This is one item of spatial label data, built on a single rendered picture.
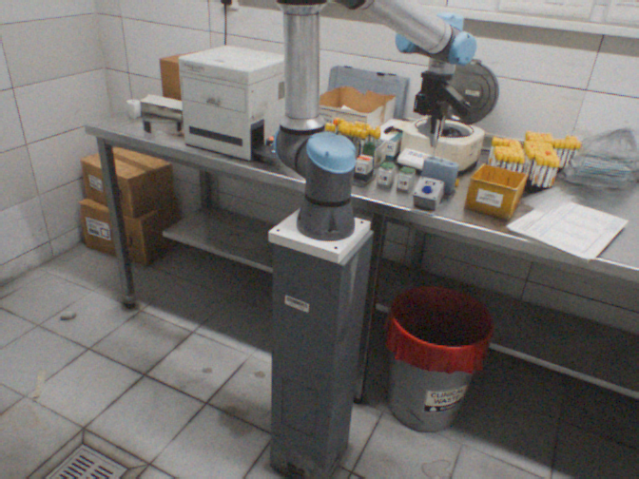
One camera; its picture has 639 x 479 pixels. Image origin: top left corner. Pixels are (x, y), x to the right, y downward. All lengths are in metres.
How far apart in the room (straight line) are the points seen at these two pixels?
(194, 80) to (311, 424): 1.15
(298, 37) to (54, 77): 1.81
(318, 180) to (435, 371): 0.85
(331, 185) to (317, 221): 0.10
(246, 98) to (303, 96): 0.46
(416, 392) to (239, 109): 1.12
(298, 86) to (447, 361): 0.99
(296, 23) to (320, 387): 0.95
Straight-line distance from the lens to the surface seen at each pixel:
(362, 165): 1.68
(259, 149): 1.82
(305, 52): 1.30
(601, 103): 2.09
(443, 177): 1.66
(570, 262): 1.54
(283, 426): 1.75
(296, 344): 1.50
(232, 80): 1.77
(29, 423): 2.24
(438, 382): 1.89
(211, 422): 2.07
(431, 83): 1.62
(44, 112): 2.91
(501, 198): 1.58
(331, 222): 1.30
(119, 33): 2.98
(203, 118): 1.89
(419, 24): 1.31
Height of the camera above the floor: 1.56
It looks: 31 degrees down
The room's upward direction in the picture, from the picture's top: 4 degrees clockwise
